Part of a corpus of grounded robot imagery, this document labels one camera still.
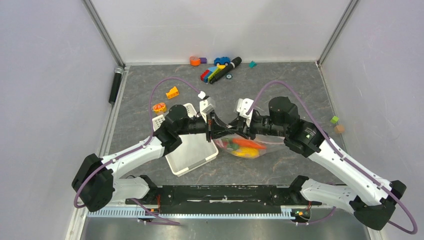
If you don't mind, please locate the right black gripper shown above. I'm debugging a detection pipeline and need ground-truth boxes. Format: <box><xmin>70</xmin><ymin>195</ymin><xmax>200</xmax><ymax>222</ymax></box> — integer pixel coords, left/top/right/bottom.
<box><xmin>226</xmin><ymin>111</ymin><xmax>287</xmax><ymax>141</ymax></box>

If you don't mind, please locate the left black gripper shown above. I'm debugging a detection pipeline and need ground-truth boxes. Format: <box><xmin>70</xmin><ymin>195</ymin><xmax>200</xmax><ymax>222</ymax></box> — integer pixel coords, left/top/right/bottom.
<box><xmin>176</xmin><ymin>109</ymin><xmax>232</xmax><ymax>142</ymax></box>

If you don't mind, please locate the orange toy carrot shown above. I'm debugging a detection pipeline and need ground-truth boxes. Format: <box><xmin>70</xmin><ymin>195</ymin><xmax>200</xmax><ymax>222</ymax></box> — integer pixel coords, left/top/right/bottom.
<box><xmin>232</xmin><ymin>138</ymin><xmax>267</xmax><ymax>150</ymax></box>

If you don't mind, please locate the clear zip top bag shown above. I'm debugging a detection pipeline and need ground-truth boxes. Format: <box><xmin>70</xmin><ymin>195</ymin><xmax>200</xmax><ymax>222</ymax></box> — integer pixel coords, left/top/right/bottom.
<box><xmin>214</xmin><ymin>134</ymin><xmax>285</xmax><ymax>159</ymax></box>

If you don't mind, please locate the yellow toy fruit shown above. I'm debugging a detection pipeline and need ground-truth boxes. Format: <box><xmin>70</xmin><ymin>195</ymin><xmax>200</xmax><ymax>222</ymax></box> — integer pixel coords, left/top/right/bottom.
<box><xmin>231</xmin><ymin>147</ymin><xmax>260</xmax><ymax>159</ymax></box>

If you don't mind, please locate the green toy chili pepper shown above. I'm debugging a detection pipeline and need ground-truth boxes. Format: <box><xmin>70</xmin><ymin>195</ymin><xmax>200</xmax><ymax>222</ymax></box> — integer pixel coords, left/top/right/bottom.
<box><xmin>222</xmin><ymin>141</ymin><xmax>234</xmax><ymax>151</ymax></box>

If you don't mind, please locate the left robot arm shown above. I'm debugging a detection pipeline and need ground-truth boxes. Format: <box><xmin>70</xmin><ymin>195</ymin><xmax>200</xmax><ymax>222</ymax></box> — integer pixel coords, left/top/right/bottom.
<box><xmin>71</xmin><ymin>104</ymin><xmax>236</xmax><ymax>212</ymax></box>

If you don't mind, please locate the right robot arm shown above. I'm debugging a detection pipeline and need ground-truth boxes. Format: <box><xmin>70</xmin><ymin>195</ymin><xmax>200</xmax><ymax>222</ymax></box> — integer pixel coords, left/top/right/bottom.
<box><xmin>235</xmin><ymin>96</ymin><xmax>407</xmax><ymax>231</ymax></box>

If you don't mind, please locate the white perforated plastic basket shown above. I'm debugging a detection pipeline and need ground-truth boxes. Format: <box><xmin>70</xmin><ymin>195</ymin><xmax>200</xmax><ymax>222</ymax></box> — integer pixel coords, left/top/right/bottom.
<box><xmin>151</xmin><ymin>103</ymin><xmax>219</xmax><ymax>177</ymax></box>

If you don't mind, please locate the multicolour toy block stack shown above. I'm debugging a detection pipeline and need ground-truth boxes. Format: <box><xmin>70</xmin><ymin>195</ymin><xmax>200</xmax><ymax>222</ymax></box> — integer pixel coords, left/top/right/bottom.
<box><xmin>200</xmin><ymin>65</ymin><xmax>226</xmax><ymax>83</ymax></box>

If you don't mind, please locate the orange toy building block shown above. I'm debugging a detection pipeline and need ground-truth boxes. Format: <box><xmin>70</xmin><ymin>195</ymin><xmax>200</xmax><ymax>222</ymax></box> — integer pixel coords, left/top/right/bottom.
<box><xmin>166</xmin><ymin>86</ymin><xmax>180</xmax><ymax>100</ymax></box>

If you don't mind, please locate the orange toy peeled tangerine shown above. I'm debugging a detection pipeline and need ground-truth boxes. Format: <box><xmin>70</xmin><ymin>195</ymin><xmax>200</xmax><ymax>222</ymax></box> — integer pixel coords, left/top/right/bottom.
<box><xmin>152</xmin><ymin>102</ymin><xmax>167</xmax><ymax>115</ymax></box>

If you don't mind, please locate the teal toy block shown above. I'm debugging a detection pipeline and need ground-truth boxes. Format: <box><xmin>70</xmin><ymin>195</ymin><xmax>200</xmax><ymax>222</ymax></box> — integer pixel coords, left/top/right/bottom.
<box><xmin>249</xmin><ymin>60</ymin><xmax>257</xmax><ymax>68</ymax></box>

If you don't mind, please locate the black microphone on table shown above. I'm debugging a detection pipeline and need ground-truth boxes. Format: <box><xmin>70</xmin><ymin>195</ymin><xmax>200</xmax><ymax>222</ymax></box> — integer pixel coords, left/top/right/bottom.
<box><xmin>209</xmin><ymin>56</ymin><xmax>242</xmax><ymax>84</ymax></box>

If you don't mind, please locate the blue toy car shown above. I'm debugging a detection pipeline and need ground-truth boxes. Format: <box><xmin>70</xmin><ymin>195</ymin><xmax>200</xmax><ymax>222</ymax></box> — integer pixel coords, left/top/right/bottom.
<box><xmin>213</xmin><ymin>56</ymin><xmax>231</xmax><ymax>66</ymax></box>

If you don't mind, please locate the green toy cube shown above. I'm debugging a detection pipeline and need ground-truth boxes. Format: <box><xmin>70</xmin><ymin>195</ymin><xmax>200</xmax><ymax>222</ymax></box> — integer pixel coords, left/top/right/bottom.
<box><xmin>330</xmin><ymin>116</ymin><xmax>339</xmax><ymax>125</ymax></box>

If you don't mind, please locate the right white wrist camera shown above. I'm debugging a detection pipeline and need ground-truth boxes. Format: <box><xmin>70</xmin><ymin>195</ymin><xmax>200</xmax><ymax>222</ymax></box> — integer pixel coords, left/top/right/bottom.
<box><xmin>235</xmin><ymin>98</ymin><xmax>254</xmax><ymax>127</ymax></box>

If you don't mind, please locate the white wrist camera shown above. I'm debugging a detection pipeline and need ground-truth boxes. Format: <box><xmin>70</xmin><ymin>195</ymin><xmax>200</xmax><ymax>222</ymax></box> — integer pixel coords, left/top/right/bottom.
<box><xmin>235</xmin><ymin>98</ymin><xmax>254</xmax><ymax>127</ymax></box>
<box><xmin>198</xmin><ymin>91</ymin><xmax>216</xmax><ymax>122</ymax></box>

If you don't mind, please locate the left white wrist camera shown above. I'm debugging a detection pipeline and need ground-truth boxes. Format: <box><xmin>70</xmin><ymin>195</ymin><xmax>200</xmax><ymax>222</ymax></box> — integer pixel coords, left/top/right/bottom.
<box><xmin>198</xmin><ymin>91</ymin><xmax>216</xmax><ymax>122</ymax></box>

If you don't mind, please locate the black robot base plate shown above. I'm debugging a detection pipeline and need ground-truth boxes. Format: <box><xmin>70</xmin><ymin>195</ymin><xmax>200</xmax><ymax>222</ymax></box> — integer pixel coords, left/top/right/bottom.
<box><xmin>125</xmin><ymin>175</ymin><xmax>322</xmax><ymax>215</ymax></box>

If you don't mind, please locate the black microphone by wall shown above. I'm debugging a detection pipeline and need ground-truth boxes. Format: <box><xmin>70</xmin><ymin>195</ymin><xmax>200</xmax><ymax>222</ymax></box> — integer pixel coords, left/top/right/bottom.
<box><xmin>108</xmin><ymin>66</ymin><xmax>124</xmax><ymax>105</ymax></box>

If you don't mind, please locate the white slotted cable duct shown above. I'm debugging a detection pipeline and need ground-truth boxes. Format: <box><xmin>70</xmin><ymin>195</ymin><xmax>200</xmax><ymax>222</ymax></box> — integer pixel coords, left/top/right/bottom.
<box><xmin>87</xmin><ymin>206</ymin><xmax>295</xmax><ymax>220</ymax></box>

